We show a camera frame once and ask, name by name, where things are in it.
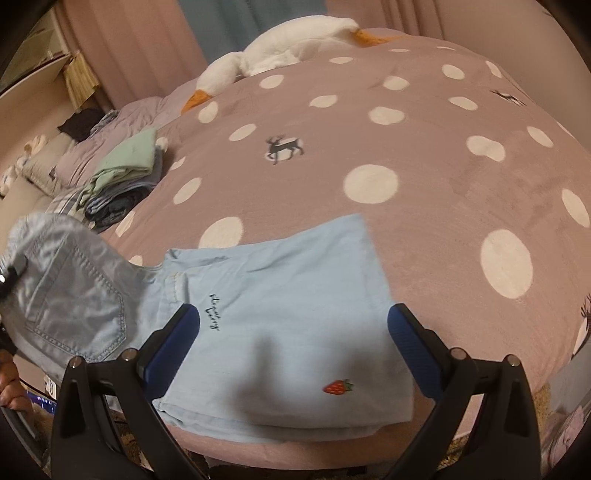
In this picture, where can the mauve polka dot blanket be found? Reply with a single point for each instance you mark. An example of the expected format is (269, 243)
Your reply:
(415, 138)

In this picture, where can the beige headboard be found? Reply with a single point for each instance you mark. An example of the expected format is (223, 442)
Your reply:
(27, 106)

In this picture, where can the folded dark jeans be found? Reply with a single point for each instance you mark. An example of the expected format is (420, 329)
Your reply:
(111, 214)

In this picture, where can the lilac duvet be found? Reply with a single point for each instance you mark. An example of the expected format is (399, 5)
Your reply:
(83, 157)

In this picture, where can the grey cartoon printed cloth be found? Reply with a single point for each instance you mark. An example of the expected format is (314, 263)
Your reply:
(570, 429)

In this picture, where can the white goose plush toy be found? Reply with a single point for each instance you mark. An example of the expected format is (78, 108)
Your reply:
(277, 46)

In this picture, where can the person's left hand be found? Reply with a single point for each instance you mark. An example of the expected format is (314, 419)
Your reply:
(10, 383)

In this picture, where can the stack of folded clothes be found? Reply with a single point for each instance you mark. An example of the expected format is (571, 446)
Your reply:
(129, 157)

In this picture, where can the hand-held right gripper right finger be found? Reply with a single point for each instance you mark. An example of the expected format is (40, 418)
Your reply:
(413, 350)

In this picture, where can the dark cloth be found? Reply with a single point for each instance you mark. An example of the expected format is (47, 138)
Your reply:
(78, 124)

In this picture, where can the pink curtain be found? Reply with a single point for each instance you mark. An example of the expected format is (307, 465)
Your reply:
(438, 18)
(138, 46)

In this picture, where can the teal curtain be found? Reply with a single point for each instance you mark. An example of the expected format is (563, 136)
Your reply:
(217, 18)

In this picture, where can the light blue strawberry pants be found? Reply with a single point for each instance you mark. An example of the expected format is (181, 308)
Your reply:
(286, 323)

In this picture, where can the beige pillow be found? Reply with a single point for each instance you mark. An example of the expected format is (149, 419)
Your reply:
(46, 161)

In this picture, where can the woven straw rug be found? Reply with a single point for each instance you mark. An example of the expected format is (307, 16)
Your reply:
(466, 450)

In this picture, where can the blue striped cloth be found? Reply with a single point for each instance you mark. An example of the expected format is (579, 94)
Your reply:
(105, 121)

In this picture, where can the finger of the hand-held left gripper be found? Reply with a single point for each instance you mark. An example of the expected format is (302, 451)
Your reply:
(9, 278)

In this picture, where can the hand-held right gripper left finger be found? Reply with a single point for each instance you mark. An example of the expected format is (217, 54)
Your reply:
(173, 350)

